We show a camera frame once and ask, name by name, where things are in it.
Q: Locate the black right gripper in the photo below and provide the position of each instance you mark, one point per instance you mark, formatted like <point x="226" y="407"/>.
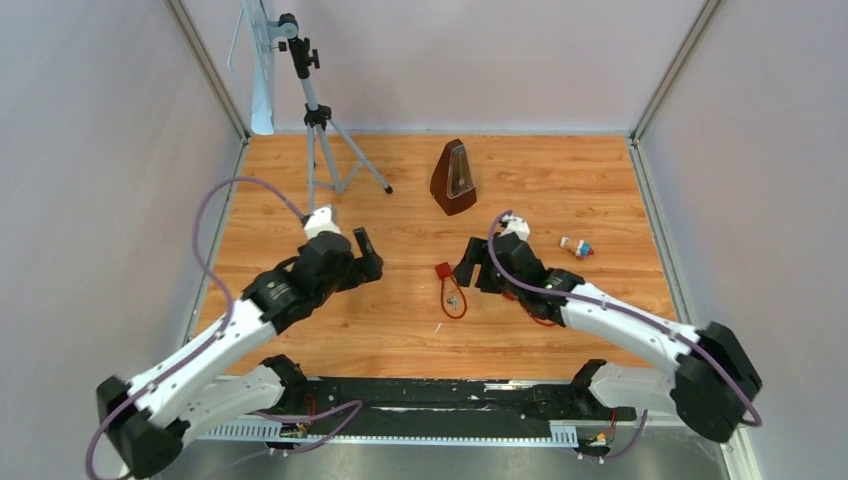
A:
<point x="475" y="253"/>

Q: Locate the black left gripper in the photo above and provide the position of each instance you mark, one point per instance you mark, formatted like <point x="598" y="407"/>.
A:
<point x="366" y="268"/>

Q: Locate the red cable lock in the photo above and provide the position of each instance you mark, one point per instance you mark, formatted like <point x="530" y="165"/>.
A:
<point x="537" y="320"/>
<point x="449" y="287"/>

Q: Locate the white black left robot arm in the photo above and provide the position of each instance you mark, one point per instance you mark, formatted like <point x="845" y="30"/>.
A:
<point x="150" y="418"/>

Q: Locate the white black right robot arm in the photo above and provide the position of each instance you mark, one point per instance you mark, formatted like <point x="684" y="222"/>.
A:
<point x="701" y="375"/>

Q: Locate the brown wooden metronome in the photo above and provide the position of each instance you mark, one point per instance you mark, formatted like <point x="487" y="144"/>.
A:
<point x="451" y="184"/>

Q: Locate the white board on tripod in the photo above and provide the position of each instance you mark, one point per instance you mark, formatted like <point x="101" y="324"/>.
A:
<point x="251" y="33"/>

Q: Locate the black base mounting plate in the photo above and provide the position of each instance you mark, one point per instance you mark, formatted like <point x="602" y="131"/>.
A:
<point x="452" y="408"/>

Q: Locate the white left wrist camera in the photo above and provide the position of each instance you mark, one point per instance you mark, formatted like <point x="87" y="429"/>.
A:
<point x="321" y="220"/>

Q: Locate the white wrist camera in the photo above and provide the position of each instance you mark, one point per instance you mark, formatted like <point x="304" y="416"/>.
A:
<point x="511" y="223"/>
<point x="321" y="220"/>

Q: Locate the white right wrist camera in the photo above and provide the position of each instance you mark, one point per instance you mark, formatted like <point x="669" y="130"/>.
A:
<point x="511" y="223"/>

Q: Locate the grey camera tripod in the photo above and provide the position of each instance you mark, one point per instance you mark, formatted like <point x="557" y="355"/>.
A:
<point x="319" y="116"/>

